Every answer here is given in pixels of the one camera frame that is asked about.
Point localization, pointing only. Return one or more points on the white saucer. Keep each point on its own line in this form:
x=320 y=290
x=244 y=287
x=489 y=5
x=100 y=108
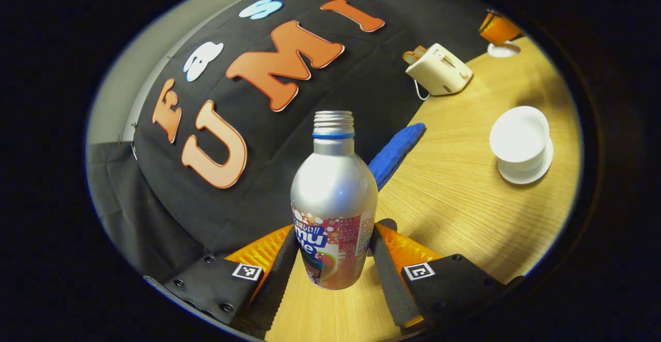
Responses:
x=526 y=174

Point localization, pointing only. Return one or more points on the white teacup lid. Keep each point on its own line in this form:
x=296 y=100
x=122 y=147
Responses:
x=503 y=50

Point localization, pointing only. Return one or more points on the toast slice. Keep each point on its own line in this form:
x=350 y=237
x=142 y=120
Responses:
x=413 y=55

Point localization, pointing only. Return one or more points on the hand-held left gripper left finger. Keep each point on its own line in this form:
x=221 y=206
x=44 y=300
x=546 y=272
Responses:
x=276 y=285

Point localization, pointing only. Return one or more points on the white toaster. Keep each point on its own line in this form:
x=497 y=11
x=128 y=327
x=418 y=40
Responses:
x=439 y=73

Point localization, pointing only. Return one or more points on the silver water bottle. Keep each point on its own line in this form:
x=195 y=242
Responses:
x=333 y=192

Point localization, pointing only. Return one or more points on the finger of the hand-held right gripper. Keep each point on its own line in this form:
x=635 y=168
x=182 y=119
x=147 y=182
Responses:
x=498 y=29

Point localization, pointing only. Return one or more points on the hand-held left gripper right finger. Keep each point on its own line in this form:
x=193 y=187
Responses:
x=392 y=285

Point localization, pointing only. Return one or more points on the blue folded cloth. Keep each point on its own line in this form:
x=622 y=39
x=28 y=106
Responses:
x=395 y=153

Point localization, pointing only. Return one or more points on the black backdrop cloth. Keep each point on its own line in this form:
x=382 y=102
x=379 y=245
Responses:
x=206 y=213

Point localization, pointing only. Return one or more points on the white teacup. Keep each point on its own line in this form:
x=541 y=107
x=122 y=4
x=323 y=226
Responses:
x=519 y=135

